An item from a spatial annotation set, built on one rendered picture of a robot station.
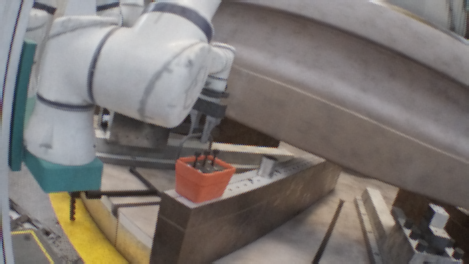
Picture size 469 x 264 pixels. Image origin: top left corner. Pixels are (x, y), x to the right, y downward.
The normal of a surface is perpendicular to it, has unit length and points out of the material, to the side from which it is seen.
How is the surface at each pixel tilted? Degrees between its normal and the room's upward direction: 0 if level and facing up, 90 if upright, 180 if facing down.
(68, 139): 68
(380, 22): 90
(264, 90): 90
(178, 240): 90
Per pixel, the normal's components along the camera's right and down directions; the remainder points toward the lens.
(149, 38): 0.01, -0.38
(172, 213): -0.55, 0.04
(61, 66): -0.15, 0.21
